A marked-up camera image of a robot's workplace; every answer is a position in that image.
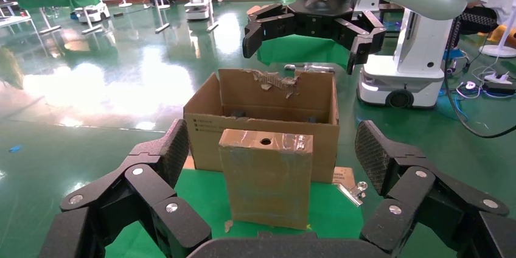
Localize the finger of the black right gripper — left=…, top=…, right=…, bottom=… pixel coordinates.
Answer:
left=242, top=2, right=299, bottom=60
left=333, top=10, right=387, bottom=75

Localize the seated person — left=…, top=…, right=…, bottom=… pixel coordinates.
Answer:
left=459, top=0, right=503, bottom=36

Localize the white power strip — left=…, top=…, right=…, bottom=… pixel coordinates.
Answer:
left=483, top=72, right=514, bottom=86

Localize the large open cardboard carton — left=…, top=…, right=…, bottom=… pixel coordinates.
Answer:
left=183, top=68, right=355, bottom=187

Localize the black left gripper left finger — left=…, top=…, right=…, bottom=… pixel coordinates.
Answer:
left=38, top=118, right=212, bottom=258

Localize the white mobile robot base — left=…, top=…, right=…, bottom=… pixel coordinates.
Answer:
left=184, top=0, right=213, bottom=21
left=75, top=2, right=110, bottom=24

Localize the white fan stand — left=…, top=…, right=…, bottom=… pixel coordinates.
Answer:
left=478, top=0, right=516, bottom=58

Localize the brick pattern block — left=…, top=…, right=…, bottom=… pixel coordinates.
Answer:
left=218, top=128, right=314, bottom=231

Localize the yellow object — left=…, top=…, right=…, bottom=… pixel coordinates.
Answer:
left=487, top=25, right=516, bottom=47

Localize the silver binder clip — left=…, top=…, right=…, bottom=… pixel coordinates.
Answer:
left=338, top=181, right=368, bottom=207

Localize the green table cloth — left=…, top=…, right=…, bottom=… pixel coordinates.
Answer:
left=105, top=167, right=366, bottom=258

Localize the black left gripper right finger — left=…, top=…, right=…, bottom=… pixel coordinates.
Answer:
left=354, top=120, right=516, bottom=258

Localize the black power adapter box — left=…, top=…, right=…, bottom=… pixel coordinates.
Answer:
left=481, top=82, right=516, bottom=97

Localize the white wheeled robot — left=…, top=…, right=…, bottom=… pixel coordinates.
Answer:
left=357, top=6, right=456, bottom=110

